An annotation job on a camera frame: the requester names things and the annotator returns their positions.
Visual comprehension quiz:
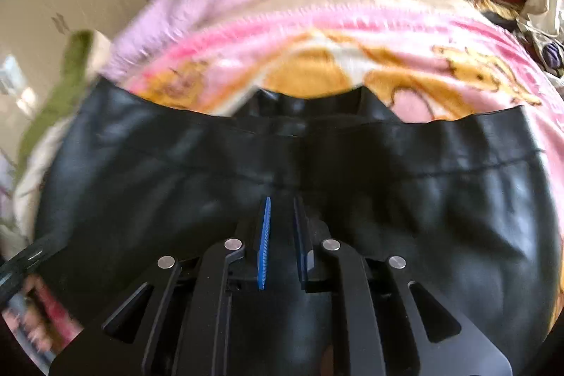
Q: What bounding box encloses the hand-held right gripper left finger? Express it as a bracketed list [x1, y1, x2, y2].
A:
[48, 196, 272, 376]

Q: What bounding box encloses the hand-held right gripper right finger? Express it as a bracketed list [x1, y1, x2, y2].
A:
[293, 195, 514, 376]

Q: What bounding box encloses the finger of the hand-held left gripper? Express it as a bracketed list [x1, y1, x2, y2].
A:
[0, 233, 68, 303]

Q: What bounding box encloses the black leather jacket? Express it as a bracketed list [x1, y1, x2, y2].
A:
[33, 79, 562, 376]

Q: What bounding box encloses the person's left hand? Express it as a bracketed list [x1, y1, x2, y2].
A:
[2, 275, 56, 356]

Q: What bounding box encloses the green cloth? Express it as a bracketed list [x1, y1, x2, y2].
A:
[17, 30, 97, 179]

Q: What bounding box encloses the pink printed blanket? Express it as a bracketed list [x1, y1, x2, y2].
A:
[9, 0, 564, 238]

